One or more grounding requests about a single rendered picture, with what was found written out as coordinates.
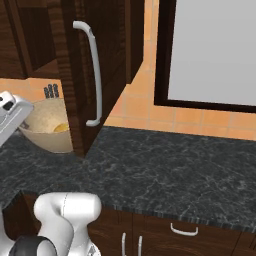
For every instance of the yellow food item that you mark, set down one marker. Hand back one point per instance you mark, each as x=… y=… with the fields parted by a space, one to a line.
x=61 y=127

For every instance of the dark wood wall cabinet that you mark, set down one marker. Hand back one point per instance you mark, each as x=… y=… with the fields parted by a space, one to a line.
x=20 y=36

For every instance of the dark wood drawer front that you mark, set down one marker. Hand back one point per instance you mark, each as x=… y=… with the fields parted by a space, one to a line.
x=206 y=241

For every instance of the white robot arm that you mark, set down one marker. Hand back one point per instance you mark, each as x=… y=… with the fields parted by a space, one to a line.
x=66 y=213

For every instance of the dark wood base cabinet door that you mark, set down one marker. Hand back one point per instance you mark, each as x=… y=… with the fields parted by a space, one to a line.
x=108 y=233

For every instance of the beige woven basket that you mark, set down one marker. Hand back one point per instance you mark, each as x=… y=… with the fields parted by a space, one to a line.
x=43 y=133

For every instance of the dark framed window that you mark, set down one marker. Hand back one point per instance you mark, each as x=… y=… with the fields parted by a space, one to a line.
x=213 y=50

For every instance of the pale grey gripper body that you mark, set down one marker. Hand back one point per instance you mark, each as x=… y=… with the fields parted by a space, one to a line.
x=18 y=115

